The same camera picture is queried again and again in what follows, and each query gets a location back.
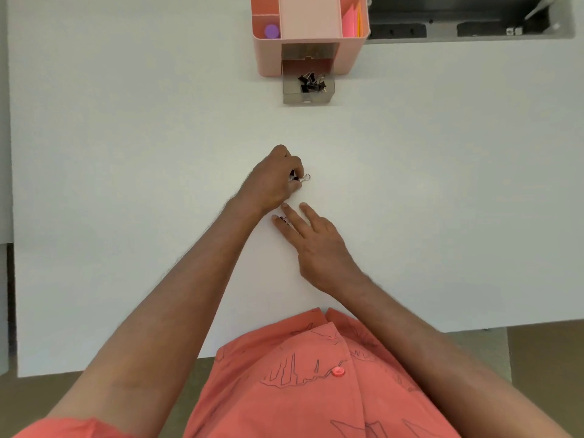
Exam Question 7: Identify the person's right hand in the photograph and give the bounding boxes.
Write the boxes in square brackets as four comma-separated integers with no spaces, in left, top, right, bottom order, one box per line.
[271,202,362,298]

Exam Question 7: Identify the person's left hand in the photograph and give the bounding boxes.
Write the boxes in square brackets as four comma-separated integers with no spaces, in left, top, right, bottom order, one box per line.
[236,145,306,216]

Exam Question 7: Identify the person's right forearm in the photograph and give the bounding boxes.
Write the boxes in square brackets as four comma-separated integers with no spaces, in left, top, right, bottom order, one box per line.
[333,273,573,438]

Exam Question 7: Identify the person's left forearm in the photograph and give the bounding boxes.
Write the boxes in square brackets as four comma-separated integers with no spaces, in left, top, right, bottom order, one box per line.
[43,198,268,434]

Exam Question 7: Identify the clear plastic drawer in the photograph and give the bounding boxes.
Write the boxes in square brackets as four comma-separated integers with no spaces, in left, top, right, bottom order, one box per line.
[282,59,336,106]

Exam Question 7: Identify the pile of black binder clips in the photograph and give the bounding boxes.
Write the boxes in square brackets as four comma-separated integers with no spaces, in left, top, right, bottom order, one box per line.
[298,71,328,94]

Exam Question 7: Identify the pink desk organizer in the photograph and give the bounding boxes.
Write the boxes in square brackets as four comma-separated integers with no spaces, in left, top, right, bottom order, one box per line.
[250,0,371,78]

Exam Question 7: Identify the pink sticky notes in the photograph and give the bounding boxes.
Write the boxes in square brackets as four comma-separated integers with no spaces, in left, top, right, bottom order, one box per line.
[341,2,359,38]

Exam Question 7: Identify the black power strip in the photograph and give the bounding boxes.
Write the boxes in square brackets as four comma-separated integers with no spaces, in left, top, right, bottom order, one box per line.
[456,20,550,38]
[369,23,428,40]

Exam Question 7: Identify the coral printed shirt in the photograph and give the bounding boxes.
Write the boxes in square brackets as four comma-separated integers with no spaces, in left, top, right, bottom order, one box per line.
[14,308,462,438]

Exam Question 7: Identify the grey cable tray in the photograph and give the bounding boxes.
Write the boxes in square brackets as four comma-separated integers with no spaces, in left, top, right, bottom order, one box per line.
[365,0,576,44]

